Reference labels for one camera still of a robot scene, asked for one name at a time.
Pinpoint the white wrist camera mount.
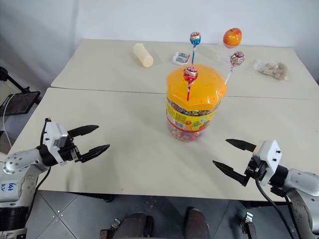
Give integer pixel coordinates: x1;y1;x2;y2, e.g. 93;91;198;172
252;139;283;186
42;118;69;165

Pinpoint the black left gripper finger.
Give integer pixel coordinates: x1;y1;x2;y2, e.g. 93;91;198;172
80;143;111;164
67;124;100;138

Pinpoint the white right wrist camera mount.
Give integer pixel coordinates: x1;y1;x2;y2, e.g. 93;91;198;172
252;139;283;186

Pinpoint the orange apple-shaped container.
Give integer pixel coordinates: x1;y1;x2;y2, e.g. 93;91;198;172
222;27;243;48

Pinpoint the silver red wrapped lollipop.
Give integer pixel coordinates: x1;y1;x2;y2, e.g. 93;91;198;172
223;51;246;85

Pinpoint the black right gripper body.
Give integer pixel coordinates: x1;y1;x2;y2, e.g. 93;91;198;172
243;156;265;186

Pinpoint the black stand with tray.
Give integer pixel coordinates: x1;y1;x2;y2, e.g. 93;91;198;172
0;66;41;118

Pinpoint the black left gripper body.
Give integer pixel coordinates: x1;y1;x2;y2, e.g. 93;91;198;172
58;137;83;164

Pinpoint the orange-lidded lollipop jar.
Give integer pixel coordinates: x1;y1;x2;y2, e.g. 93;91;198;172
165;62;229;142

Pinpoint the small white printed packet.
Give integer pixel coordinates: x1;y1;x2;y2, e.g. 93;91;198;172
172;51;191;65

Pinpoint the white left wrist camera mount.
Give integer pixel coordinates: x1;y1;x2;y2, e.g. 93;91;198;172
42;118;69;165

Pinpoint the blue wrapped lollipop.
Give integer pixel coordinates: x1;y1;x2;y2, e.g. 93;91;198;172
189;31;201;64

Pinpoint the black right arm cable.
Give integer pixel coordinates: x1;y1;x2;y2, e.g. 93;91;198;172
254;178;300;239

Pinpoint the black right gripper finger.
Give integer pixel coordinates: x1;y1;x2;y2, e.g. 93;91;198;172
225;138;257;152
212;160;249;187

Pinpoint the clear bag of snacks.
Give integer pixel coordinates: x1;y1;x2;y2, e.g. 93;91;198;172
253;59;291;81

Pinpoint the cream cylindrical bottle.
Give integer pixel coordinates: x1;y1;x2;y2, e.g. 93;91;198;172
132;42;154;68

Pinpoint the dark rounded robot foot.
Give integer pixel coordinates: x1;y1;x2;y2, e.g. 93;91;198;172
117;211;153;239
185;207;210;239

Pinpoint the white cable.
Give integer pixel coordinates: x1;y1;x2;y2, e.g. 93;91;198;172
2;94;16;148

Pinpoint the black table leg bracket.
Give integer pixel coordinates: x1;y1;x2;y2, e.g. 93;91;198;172
240;211;257;239

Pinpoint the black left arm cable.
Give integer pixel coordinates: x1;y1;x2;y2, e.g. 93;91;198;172
24;166;52;225

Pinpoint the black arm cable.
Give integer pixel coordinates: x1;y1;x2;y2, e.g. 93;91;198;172
24;166;52;225
254;178;300;239

